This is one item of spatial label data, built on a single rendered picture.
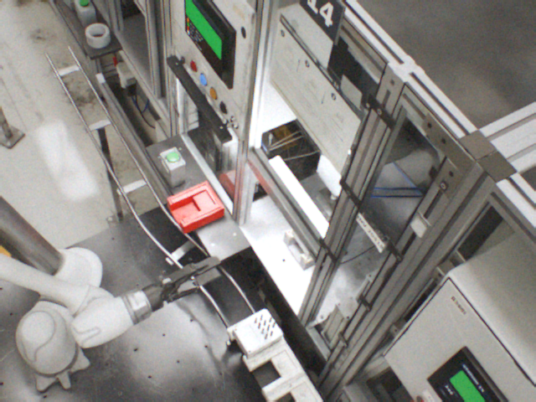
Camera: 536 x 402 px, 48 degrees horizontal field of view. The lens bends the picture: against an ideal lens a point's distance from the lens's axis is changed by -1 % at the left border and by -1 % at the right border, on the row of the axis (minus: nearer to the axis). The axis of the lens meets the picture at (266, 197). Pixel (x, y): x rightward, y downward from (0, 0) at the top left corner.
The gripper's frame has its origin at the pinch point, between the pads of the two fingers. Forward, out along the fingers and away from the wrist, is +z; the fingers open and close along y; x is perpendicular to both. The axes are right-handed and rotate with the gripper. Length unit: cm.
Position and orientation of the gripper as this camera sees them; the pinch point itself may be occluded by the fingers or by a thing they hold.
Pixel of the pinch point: (210, 269)
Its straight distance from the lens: 176.8
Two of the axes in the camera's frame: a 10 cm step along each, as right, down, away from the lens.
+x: -5.2, -7.5, 4.2
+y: 0.9, -5.3, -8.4
